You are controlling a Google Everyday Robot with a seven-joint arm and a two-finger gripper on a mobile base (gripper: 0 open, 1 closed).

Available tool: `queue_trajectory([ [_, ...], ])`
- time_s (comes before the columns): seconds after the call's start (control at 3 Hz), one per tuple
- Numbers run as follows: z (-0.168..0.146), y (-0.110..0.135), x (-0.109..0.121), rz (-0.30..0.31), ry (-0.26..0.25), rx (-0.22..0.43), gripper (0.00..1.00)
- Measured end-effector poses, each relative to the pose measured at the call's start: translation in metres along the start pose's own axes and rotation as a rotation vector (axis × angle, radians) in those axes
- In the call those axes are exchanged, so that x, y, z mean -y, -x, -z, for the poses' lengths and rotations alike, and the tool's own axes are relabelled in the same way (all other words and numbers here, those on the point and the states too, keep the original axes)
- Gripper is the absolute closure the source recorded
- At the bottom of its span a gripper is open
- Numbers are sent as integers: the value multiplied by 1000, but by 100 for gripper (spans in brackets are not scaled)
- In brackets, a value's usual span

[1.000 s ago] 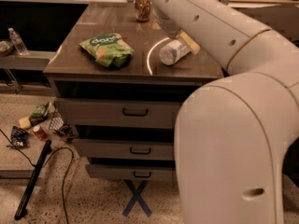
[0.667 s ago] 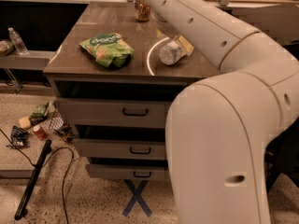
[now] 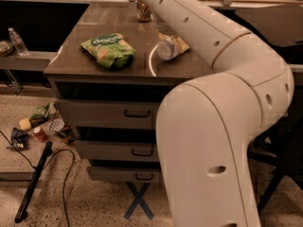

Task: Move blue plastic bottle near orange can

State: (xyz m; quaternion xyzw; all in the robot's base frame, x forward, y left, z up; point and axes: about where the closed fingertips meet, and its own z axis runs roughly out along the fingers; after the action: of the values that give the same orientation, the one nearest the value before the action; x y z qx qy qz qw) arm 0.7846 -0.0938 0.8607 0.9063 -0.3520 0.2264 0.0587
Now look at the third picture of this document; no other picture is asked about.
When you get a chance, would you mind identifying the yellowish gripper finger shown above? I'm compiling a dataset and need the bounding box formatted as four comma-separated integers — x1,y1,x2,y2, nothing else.
158,32,189,54

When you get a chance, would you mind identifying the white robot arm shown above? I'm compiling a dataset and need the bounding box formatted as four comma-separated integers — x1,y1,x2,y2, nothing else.
144,0,294,227

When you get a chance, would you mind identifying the orange can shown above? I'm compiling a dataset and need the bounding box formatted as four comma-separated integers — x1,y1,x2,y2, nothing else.
136,0,152,22

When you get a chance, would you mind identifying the clear water bottle on shelf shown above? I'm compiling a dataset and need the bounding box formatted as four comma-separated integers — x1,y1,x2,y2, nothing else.
9,27,28,56

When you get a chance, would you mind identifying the red can on floor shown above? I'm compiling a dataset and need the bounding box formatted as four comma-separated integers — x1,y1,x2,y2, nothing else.
33,127,47,142

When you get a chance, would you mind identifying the green chip bag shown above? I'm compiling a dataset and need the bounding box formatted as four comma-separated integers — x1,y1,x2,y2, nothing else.
80,33,135,69

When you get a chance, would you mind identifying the grey drawer cabinet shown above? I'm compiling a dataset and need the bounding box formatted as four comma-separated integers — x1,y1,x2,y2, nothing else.
45,3,211,171

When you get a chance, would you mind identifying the top drawer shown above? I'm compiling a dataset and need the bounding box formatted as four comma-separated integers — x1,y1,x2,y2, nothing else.
56,99,159,130

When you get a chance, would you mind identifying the drawer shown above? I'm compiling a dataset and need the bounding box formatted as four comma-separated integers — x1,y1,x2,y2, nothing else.
87,166,163,183
74,141,159,162
56,99,159,130

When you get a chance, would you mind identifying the middle drawer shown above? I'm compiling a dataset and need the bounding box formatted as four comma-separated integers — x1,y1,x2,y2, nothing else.
74,141,159,162

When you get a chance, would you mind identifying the dark snack bag on floor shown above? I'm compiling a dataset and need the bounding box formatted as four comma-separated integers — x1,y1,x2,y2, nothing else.
56,126,76,146

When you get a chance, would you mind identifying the black office chair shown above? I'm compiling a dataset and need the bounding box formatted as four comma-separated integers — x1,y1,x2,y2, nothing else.
247,86,303,213

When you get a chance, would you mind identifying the bottom drawer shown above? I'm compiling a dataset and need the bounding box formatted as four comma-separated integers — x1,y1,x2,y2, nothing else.
87,166,163,183

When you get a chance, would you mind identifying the green bag on floor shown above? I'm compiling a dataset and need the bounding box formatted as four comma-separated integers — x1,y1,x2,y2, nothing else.
29,103,51,128

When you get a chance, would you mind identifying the bowl on left shelf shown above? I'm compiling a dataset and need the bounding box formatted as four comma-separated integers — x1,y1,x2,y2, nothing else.
0,41,14,57

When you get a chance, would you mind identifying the yellow sponge on floor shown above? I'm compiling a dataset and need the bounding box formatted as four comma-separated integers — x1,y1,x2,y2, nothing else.
19,118,31,131

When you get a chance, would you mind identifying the blue snack bag on floor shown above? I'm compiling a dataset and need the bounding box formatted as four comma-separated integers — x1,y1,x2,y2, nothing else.
9,128,29,150

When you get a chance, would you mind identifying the black bar on floor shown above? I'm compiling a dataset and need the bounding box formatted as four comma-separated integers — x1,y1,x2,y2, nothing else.
14,141,52,223

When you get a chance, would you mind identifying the wire basket on floor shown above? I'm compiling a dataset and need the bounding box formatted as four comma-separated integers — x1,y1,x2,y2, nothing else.
49,112,64,132

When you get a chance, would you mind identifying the black cable on floor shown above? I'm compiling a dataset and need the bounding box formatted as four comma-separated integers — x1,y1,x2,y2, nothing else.
0,130,77,227

